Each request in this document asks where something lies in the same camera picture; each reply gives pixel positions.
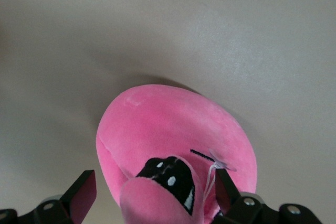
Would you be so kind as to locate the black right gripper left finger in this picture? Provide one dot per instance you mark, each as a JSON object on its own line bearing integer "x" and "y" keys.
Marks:
{"x": 81, "y": 195}

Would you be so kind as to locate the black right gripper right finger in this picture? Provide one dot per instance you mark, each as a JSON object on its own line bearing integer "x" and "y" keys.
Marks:
{"x": 225, "y": 187}

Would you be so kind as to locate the pink plush toy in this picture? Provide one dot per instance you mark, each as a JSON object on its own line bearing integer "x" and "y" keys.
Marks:
{"x": 162, "y": 134}

